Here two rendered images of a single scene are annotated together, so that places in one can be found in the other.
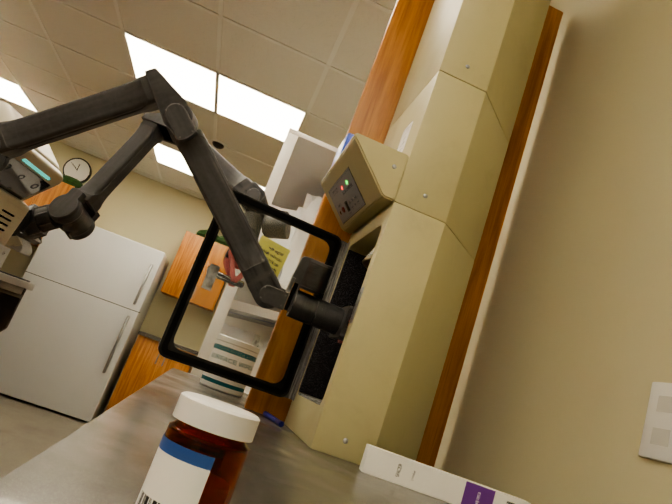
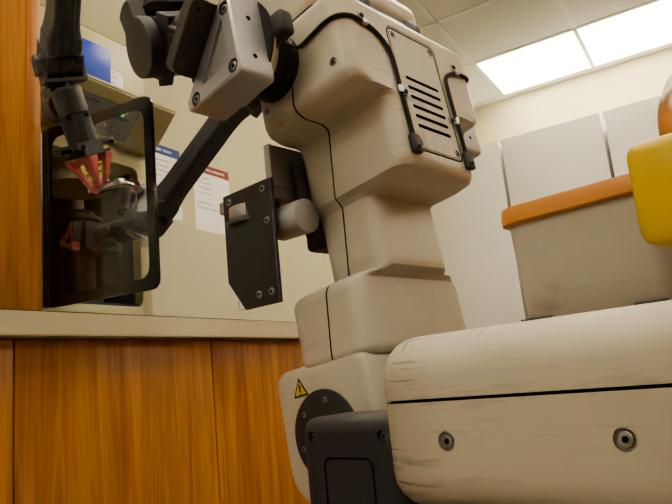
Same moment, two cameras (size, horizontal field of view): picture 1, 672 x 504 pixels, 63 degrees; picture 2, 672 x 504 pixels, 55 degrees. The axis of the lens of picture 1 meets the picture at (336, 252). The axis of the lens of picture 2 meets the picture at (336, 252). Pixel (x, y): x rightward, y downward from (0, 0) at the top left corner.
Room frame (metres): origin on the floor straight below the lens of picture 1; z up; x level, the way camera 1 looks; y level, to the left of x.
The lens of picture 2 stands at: (1.91, 1.32, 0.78)
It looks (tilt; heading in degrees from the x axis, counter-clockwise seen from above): 11 degrees up; 220
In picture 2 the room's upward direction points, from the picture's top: 6 degrees counter-clockwise
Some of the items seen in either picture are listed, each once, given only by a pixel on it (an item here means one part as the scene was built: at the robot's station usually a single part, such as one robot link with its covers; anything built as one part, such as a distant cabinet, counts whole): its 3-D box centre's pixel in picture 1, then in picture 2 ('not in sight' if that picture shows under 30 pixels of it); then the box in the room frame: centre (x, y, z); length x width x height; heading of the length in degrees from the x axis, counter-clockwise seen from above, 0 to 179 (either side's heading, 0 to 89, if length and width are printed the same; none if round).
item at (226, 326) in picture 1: (255, 292); (97, 203); (1.24, 0.14, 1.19); 0.30 x 0.01 x 0.40; 105
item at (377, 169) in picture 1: (353, 189); (111, 116); (1.13, 0.01, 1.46); 0.32 x 0.11 x 0.10; 9
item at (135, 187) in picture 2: not in sight; (113, 188); (1.25, 0.22, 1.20); 0.10 x 0.05 x 0.03; 105
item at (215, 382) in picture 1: (230, 365); not in sight; (1.66, 0.18, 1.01); 0.13 x 0.13 x 0.15
